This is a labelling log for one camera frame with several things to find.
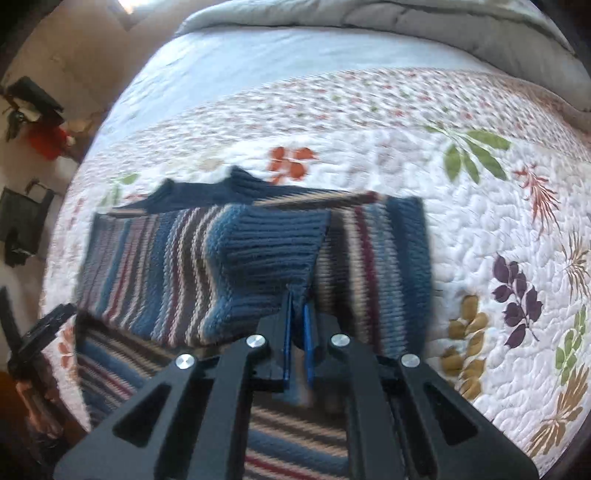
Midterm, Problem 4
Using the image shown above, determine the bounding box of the grey duvet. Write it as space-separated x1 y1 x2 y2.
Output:
175 0 591 112

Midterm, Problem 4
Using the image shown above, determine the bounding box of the black hanging bag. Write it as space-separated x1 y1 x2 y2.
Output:
0 182 57 267

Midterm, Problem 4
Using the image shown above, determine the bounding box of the striped knit sweater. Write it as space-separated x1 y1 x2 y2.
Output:
74 166 435 480

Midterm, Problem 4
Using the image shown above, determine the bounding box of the red hanging cloth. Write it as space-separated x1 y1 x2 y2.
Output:
27 124 77 161

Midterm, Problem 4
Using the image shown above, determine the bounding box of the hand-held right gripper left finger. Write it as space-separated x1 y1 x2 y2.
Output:
53 291 296 480

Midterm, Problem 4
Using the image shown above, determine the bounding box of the floral quilted bedspread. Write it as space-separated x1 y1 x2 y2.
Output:
39 25 591 467

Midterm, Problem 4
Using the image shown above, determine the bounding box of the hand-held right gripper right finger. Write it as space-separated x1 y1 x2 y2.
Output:
302 305 541 480

